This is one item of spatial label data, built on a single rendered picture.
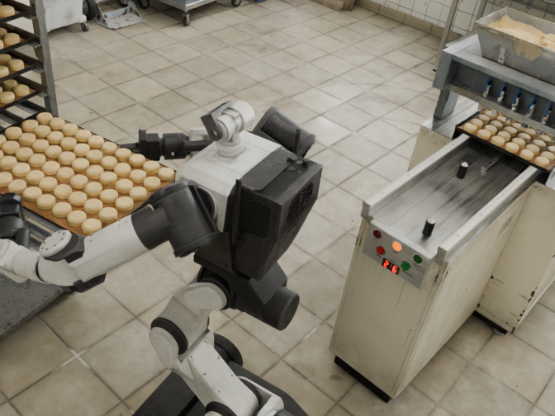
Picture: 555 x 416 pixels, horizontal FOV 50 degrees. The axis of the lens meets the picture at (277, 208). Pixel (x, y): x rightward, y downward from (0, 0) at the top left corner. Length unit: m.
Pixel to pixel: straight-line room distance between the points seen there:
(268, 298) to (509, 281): 1.44
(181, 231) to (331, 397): 1.44
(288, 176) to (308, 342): 1.42
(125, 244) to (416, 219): 1.11
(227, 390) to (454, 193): 1.07
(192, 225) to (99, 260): 0.21
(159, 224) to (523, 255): 1.78
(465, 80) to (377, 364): 1.20
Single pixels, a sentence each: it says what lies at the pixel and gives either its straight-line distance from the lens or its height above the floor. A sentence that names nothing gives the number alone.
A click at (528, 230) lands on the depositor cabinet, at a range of 2.63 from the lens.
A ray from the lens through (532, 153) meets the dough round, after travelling 2.52.
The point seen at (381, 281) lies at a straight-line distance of 2.17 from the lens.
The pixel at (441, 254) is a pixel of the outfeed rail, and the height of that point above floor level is 0.88.
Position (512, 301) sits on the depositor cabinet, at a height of 0.25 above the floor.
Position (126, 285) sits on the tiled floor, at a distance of 2.89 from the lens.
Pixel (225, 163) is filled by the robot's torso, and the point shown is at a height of 1.28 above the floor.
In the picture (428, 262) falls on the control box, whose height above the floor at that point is 0.82.
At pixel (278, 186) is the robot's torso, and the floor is 1.28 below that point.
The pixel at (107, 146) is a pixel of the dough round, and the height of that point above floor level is 1.00.
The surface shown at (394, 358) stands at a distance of 2.35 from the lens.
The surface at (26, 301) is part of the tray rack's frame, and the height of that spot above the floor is 0.15.
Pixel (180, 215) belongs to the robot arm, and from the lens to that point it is 1.27.
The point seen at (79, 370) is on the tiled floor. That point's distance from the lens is 2.61.
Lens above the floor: 2.08
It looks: 38 degrees down
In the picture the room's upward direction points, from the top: 8 degrees clockwise
